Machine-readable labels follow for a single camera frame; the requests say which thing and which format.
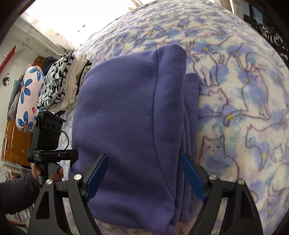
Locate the purple zip hoodie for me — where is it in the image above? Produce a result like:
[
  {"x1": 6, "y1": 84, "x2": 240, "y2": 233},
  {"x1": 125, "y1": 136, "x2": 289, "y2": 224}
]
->
[{"x1": 72, "y1": 44, "x2": 192, "y2": 234}]

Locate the person's left forearm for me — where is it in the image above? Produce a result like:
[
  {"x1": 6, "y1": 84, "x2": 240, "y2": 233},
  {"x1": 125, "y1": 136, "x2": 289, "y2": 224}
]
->
[{"x1": 1, "y1": 173, "x2": 40, "y2": 215}]

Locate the person's left hand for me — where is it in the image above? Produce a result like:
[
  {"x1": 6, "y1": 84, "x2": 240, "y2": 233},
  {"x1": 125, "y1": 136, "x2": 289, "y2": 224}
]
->
[{"x1": 30, "y1": 163, "x2": 64, "y2": 182}]

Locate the brown wooden cabinet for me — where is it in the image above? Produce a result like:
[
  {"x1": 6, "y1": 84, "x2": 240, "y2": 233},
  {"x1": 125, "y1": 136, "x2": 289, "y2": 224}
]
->
[{"x1": 3, "y1": 61, "x2": 42, "y2": 167}]

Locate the black white patterned garment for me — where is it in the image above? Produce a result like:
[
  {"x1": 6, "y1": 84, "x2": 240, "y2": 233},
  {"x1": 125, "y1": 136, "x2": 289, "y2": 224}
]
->
[{"x1": 36, "y1": 52, "x2": 75, "y2": 110}]

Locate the blue flower print pillow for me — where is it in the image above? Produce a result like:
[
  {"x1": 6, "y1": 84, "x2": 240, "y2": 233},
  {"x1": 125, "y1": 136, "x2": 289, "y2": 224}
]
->
[{"x1": 15, "y1": 66, "x2": 44, "y2": 133}]

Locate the cat print fleece blanket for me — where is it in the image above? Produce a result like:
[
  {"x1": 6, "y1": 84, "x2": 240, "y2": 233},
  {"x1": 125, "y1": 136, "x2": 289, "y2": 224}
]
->
[{"x1": 57, "y1": 0, "x2": 289, "y2": 235}]

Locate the cream folded garment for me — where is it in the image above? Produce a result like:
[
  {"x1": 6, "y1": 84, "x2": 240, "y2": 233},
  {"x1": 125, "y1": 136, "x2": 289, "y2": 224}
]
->
[{"x1": 49, "y1": 54, "x2": 87, "y2": 113}]

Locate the black hanging bag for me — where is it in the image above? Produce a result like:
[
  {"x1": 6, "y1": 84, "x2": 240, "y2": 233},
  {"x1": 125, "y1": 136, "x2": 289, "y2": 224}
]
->
[{"x1": 247, "y1": 1, "x2": 288, "y2": 65}]

